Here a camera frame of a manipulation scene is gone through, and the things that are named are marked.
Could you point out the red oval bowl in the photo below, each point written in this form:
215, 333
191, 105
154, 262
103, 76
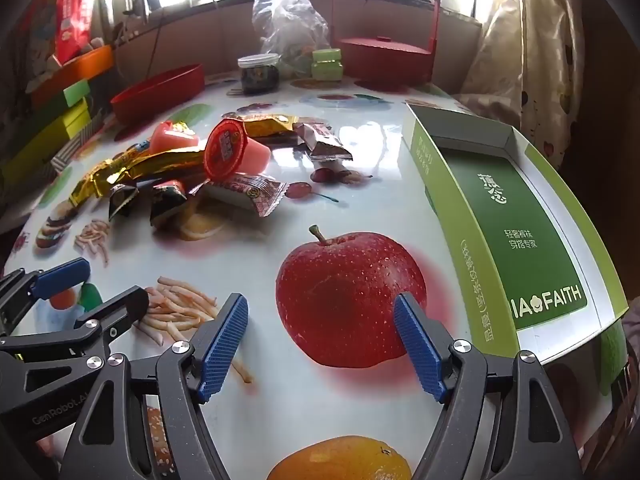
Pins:
160, 92

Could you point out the long gold snack packet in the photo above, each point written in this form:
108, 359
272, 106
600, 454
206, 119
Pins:
155, 165

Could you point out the small crinkled gold packet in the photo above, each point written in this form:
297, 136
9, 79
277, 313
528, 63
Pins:
92, 185

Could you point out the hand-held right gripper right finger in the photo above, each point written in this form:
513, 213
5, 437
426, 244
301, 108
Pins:
417, 355

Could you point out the dark glass jar clear lid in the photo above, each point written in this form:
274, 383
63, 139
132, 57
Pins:
259, 77

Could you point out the green jar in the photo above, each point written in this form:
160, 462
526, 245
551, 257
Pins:
327, 67

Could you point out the red snack bag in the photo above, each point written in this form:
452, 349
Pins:
75, 10

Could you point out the orange box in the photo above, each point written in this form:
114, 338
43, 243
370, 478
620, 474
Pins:
75, 70

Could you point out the gold red-print snack packet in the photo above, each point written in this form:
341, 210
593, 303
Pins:
265, 122

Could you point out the beige printed curtain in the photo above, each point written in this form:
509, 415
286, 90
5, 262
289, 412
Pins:
530, 60

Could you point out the pink jelly cup red lid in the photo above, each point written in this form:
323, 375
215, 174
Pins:
167, 139
230, 150

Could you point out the bright green box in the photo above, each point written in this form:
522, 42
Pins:
75, 92

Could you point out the yellow-green box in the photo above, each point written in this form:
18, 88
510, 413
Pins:
45, 135

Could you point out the black white striped box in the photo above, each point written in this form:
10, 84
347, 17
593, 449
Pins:
70, 147

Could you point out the clear plastic bag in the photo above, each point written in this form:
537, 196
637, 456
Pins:
290, 20

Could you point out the red black candy packet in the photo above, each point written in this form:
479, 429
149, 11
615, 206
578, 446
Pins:
167, 202

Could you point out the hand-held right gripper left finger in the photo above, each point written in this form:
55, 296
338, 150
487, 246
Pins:
225, 345

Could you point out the green cardboard box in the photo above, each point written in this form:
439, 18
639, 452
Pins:
525, 220

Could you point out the red white checkered candy packet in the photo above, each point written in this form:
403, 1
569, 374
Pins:
250, 192

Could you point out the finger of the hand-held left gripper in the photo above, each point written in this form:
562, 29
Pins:
62, 277
125, 305

